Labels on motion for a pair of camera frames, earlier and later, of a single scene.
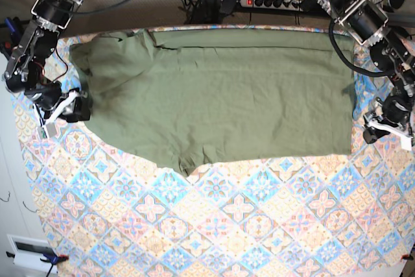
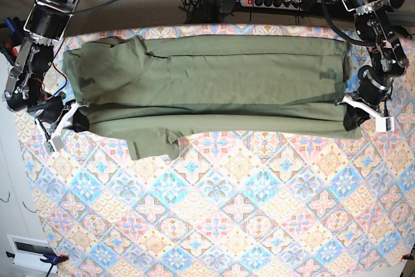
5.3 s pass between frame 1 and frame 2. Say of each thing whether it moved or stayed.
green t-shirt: moved
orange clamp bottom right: stayed
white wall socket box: stayed
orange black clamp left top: stayed
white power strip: stayed
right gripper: moved
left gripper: moved
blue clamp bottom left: stayed
